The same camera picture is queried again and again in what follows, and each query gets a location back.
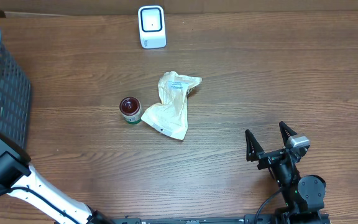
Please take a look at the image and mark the grey plastic basket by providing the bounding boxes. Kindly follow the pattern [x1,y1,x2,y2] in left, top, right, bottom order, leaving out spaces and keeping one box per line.
[0,29,32,163]

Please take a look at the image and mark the beige paper pouch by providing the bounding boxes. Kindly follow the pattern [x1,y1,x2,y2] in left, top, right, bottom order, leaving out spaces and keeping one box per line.
[141,71,202,140]

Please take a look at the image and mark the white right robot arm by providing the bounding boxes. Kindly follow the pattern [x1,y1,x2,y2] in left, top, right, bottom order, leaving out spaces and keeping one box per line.
[244,121,331,224]

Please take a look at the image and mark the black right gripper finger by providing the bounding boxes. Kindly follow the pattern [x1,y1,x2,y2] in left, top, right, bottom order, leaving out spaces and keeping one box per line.
[279,121,298,146]
[245,129,264,162]

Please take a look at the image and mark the white barcode scanner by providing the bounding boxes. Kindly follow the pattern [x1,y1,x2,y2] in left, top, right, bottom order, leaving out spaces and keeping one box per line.
[138,5,167,49]

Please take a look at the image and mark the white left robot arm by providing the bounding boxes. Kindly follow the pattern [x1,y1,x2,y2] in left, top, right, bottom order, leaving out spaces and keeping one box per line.
[0,133,112,224]

